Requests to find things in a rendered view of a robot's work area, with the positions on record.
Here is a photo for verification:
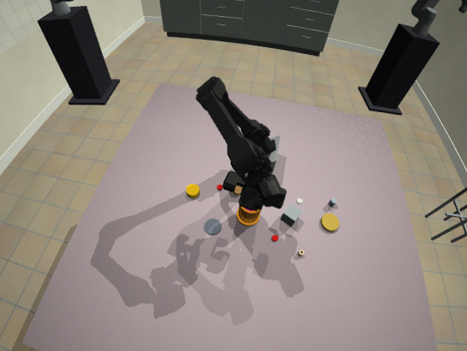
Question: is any yellow flat disc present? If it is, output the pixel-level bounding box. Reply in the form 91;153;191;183
186;184;200;197

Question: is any yellow round disc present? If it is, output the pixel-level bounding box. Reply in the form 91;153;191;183
320;213;339;232

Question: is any tan round disc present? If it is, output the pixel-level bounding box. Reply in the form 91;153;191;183
233;186;242;196

